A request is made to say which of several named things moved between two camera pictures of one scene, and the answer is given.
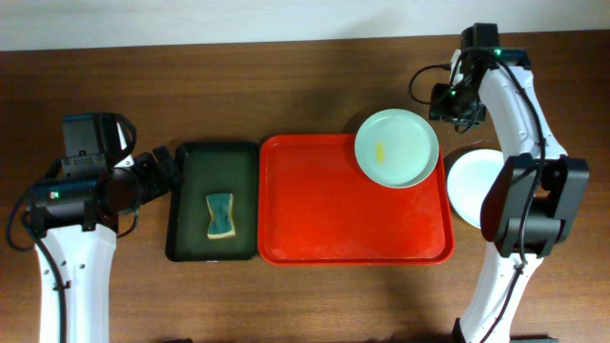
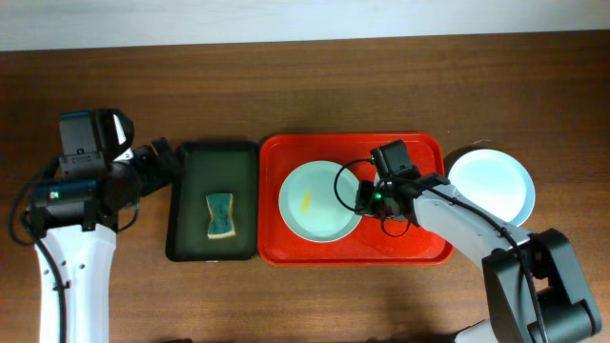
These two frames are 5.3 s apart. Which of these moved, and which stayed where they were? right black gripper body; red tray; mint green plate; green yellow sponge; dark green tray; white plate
Moved: white plate; mint green plate; right black gripper body
Stayed: red tray; green yellow sponge; dark green tray
